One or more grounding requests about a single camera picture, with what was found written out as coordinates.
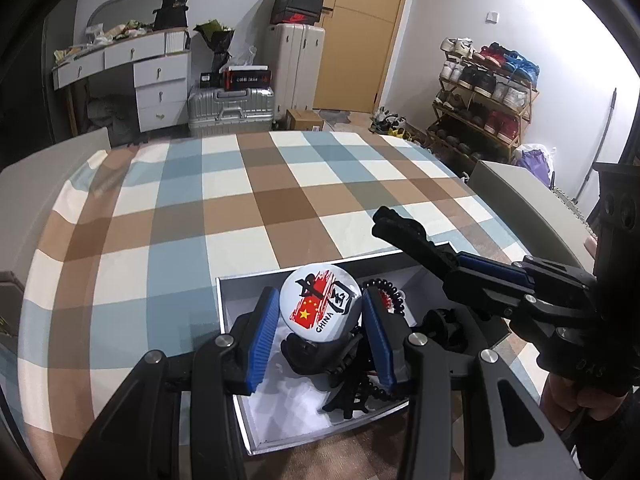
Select white dresser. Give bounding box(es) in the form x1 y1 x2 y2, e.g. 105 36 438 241
52 30 194 134

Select silver suitcase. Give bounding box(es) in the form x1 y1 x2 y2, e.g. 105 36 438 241
187 85 277 137

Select white plastic bag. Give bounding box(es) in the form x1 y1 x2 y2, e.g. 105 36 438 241
234 44 259 69

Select person's right hand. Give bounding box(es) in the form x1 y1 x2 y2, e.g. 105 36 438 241
541 374 592 429

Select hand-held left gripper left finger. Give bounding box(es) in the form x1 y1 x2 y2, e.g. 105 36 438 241
75 286 282 480

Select purple plastic bag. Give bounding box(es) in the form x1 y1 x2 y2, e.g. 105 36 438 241
514 142 557 187

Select pile of floor slippers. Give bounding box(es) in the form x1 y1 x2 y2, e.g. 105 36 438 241
369 106 427 144

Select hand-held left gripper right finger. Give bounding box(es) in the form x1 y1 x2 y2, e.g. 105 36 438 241
361 289 576 480

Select beige suitcase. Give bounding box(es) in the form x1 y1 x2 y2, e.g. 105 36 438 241
265 22 327 112

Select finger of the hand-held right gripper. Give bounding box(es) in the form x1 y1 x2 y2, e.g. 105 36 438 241
456 251 597 307
442 269 592 350

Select white flag print badge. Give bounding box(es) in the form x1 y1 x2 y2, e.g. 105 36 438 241
277 264 364 342

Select shoe rack with shoes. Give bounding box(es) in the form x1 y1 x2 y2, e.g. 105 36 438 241
430 36 541 161

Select arched mirror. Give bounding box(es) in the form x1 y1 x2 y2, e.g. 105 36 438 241
86 0 167 37

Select black red flat box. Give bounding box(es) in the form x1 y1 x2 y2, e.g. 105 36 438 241
222 65 274 92

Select black wrapped bouquet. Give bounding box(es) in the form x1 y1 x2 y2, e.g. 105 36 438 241
192 17 236 74

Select grey cushion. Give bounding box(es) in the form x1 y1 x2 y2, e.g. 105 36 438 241
86 97 140 147

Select long thin stick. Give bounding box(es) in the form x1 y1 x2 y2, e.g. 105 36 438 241
571 87 619 207

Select brown cardboard box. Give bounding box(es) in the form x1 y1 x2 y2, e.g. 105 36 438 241
286 109 326 134

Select plaid bed sheet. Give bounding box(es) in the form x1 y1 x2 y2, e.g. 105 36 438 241
17 130 541 480

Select beige flat board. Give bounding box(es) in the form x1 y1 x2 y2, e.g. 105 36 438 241
471 159 599 272

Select black hat boxes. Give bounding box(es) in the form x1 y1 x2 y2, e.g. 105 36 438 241
151 0 194 32

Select stack of shoe boxes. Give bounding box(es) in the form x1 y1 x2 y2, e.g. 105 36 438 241
272 0 327 26

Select person's right forearm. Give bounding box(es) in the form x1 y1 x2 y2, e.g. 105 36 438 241
567 395 640 480

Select wooden shoe rack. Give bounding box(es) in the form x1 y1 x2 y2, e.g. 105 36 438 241
425 50 540 173

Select wooden door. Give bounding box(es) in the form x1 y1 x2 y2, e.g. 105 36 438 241
314 0 417 114

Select silver cardboard box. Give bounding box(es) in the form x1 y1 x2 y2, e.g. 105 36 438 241
215 249 512 457

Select black hair claw clip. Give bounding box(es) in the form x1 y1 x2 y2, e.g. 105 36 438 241
321 367 385 419
279 329 364 377

